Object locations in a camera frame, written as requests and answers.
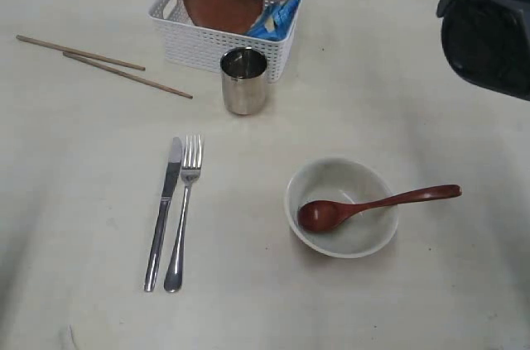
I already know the steel cup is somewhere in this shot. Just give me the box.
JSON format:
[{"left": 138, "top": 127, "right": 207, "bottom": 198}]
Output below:
[{"left": 219, "top": 47, "right": 267, "bottom": 116}]

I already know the steel table knife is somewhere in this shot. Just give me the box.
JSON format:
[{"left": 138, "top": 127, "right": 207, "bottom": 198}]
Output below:
[{"left": 143, "top": 137, "right": 182, "bottom": 292}]

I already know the brown wooden spoon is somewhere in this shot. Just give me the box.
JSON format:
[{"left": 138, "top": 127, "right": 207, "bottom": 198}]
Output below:
[{"left": 297, "top": 185, "right": 462, "bottom": 233}]

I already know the blue snack packet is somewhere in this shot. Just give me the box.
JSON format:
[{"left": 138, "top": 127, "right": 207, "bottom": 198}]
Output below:
[{"left": 246, "top": 0, "right": 301, "bottom": 41}]

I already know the wooden chopstick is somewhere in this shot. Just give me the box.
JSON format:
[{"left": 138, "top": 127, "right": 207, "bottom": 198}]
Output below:
[
  {"left": 63, "top": 52, "right": 193, "bottom": 99},
  {"left": 16, "top": 35, "right": 146, "bottom": 71}
]

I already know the white perforated plastic basket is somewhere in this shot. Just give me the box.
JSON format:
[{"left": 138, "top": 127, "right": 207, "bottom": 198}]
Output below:
[{"left": 148, "top": 0, "right": 298, "bottom": 83}]

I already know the grey ceramic bowl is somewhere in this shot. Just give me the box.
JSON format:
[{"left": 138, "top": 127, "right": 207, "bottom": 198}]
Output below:
[{"left": 284, "top": 157, "right": 398, "bottom": 259}]

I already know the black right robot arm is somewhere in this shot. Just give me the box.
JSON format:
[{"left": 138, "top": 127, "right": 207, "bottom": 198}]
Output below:
[{"left": 436, "top": 0, "right": 529, "bottom": 100}]

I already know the steel fork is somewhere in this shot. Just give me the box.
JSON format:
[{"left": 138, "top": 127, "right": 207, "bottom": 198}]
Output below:
[{"left": 164, "top": 135, "right": 204, "bottom": 293}]

